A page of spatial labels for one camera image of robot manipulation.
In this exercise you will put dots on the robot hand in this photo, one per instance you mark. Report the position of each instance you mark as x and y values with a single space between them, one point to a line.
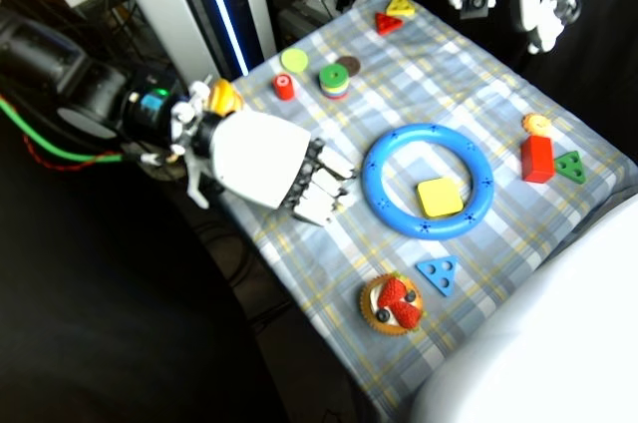
254 158
545 4

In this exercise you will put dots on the yellow square block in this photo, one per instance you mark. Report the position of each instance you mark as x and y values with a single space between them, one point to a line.
439 197

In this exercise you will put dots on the orange toy cupcake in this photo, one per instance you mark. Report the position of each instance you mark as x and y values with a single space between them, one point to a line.
224 96

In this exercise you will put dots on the red cylinder block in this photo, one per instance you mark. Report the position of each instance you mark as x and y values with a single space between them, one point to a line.
284 89

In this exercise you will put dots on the tan toy biscuit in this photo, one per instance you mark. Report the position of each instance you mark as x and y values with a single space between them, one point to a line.
537 124

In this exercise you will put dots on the yellow triangle block with holes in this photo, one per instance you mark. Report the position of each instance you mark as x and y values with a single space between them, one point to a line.
400 5

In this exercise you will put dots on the red rectangular block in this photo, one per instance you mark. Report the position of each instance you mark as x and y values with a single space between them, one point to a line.
538 158

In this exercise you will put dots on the red triangle block with holes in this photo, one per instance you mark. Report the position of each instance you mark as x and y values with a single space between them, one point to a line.
388 23

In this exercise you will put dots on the green triangle block with holes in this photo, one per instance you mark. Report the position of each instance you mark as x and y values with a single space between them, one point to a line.
568 162

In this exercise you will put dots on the strawberry toy cupcake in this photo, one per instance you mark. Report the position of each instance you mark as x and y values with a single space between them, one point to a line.
392 304

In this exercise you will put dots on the blue triangle block with holes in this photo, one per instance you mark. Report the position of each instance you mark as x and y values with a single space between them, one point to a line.
446 279

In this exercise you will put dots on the green sandwich cookie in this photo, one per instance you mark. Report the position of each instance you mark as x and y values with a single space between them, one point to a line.
294 60

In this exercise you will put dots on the chocolate sandwich cookie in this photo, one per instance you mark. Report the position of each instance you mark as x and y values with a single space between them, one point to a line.
351 65

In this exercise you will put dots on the blue plaid cloth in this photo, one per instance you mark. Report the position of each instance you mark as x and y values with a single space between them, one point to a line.
423 84

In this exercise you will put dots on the grey power strip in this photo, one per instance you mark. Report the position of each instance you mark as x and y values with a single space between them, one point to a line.
304 19

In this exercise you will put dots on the white column with blue light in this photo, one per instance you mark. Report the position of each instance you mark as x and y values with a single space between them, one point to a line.
189 4

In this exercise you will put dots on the white robot body shell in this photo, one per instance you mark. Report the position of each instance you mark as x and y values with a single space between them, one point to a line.
548 333

